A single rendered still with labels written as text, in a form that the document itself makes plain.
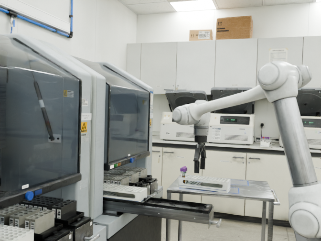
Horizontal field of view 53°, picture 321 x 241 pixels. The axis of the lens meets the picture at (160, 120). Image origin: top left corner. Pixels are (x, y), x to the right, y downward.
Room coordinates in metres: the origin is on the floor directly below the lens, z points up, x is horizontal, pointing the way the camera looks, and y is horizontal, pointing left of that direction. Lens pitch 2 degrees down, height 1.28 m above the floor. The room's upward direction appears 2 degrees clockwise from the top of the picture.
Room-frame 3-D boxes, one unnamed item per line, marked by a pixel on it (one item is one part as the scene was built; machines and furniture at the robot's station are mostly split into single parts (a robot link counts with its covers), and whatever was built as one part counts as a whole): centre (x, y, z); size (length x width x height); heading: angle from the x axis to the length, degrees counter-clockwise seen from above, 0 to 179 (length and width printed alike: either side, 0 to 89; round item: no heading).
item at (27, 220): (1.18, 0.45, 0.85); 0.12 x 0.02 x 0.06; 162
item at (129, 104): (1.99, 0.40, 1.28); 0.61 x 0.51 x 0.63; 162
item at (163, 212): (1.63, 0.04, 0.78); 0.73 x 0.14 x 0.09; 72
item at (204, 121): (1.90, -0.24, 1.27); 0.13 x 0.11 x 0.16; 137
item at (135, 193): (1.69, 0.21, 0.83); 0.30 x 0.10 x 0.06; 72
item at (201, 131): (1.91, -0.24, 1.16); 0.09 x 0.09 x 0.06
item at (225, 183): (1.90, -0.27, 0.85); 0.30 x 0.10 x 0.06; 68
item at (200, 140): (1.91, -0.24, 1.09); 0.08 x 0.07 x 0.09; 158
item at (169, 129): (4.24, -0.35, 1.22); 0.62 x 0.56 x 0.64; 160
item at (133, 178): (1.99, 0.16, 0.85); 0.12 x 0.02 x 0.06; 161
